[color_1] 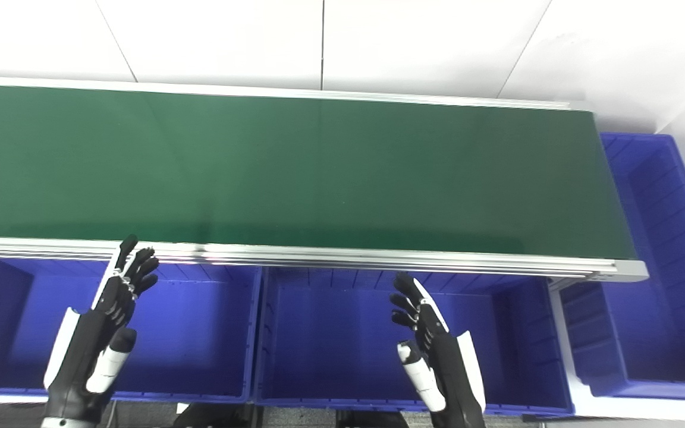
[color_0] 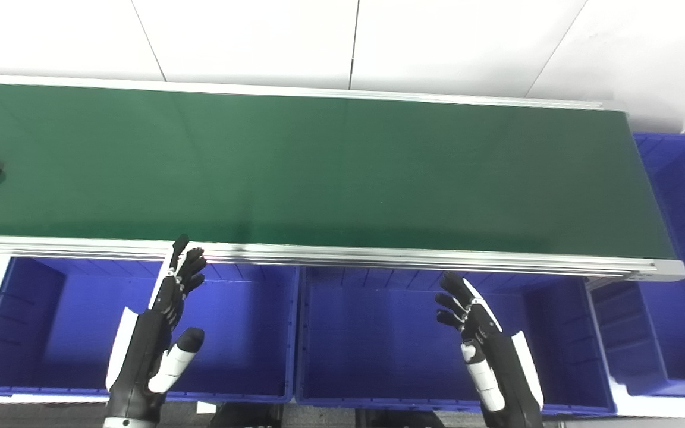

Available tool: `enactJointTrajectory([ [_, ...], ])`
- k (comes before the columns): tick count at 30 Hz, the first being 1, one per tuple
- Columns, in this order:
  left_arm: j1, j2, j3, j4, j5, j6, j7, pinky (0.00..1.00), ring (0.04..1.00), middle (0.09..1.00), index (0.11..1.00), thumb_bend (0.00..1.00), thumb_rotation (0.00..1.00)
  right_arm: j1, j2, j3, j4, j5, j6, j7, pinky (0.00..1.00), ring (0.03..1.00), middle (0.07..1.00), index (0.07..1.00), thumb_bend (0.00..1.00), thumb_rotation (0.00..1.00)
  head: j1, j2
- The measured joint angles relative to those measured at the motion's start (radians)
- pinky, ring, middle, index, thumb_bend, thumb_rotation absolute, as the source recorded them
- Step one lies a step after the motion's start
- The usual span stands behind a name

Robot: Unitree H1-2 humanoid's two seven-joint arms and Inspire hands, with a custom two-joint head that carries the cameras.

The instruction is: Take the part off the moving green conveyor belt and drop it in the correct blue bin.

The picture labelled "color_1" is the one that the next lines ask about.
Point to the black robot leg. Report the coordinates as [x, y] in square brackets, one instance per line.
[211, 417]
[372, 420]

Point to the robot right black white hand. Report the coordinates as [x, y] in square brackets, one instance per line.
[446, 362]

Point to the black robot left leg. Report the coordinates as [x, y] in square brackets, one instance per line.
[211, 417]

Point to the long blue plastic bin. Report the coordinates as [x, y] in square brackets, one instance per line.
[663, 249]

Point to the black robot right leg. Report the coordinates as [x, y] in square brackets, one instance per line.
[372, 420]

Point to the robot left black white hand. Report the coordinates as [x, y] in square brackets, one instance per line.
[90, 345]

